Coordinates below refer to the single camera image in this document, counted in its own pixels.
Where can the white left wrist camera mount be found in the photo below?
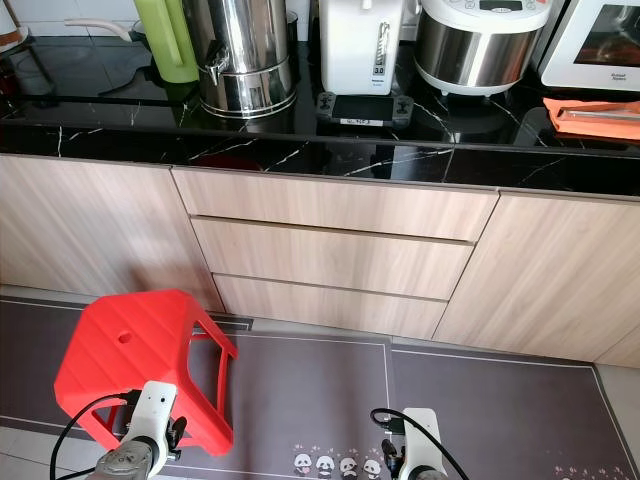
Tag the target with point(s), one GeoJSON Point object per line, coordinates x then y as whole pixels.
{"type": "Point", "coordinates": [155, 408]}

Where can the steel and white rice cooker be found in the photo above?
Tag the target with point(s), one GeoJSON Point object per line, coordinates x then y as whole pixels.
{"type": "Point", "coordinates": [475, 48]}

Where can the light wood cabinet door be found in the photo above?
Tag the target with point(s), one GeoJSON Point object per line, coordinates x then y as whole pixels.
{"type": "Point", "coordinates": [95, 220]}
{"type": "Point", "coordinates": [545, 280]}

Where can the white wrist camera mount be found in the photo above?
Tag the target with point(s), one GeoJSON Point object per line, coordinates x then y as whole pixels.
{"type": "Point", "coordinates": [422, 440]}
{"type": "Point", "coordinates": [155, 408]}

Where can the light wood drawer front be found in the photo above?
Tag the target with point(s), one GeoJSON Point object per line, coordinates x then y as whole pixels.
{"type": "Point", "coordinates": [325, 305]}
{"type": "Point", "coordinates": [335, 202]}
{"type": "Point", "coordinates": [330, 258]}

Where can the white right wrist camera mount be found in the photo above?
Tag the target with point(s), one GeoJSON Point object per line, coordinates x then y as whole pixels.
{"type": "Point", "coordinates": [422, 440]}

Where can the orange cloth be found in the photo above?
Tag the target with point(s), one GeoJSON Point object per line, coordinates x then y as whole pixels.
{"type": "Point", "coordinates": [595, 118]}

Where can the black kitchen scale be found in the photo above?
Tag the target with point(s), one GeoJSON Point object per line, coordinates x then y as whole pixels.
{"type": "Point", "coordinates": [365, 108]}

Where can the green plastic pitcher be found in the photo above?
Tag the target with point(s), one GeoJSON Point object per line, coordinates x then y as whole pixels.
{"type": "Point", "coordinates": [165, 38]}

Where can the red plastic stool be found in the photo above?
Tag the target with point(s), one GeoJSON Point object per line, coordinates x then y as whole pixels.
{"type": "Point", "coordinates": [125, 350]}

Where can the black glass cooktop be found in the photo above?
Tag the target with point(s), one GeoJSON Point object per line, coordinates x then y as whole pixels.
{"type": "Point", "coordinates": [80, 72]}

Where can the stainless steel water urn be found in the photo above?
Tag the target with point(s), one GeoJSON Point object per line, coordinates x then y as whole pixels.
{"type": "Point", "coordinates": [245, 50]}

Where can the white countertop oven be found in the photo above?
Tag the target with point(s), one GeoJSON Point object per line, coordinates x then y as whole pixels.
{"type": "Point", "coordinates": [595, 50]}

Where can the white electric thermo pot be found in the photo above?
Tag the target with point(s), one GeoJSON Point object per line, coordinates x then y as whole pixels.
{"type": "Point", "coordinates": [360, 42]}

